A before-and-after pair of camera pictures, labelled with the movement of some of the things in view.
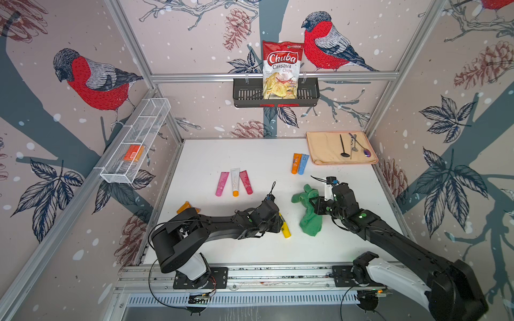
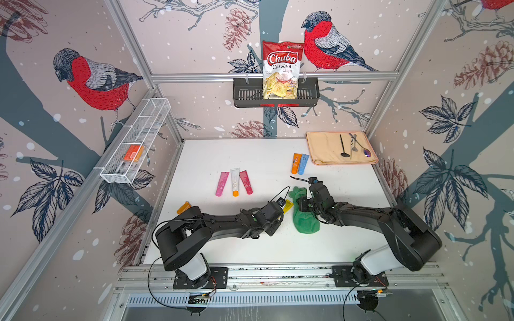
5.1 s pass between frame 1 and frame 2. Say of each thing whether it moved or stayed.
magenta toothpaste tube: stayed
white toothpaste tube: stayed
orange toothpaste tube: stayed
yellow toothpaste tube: moved
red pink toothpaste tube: stayed
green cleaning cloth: moved
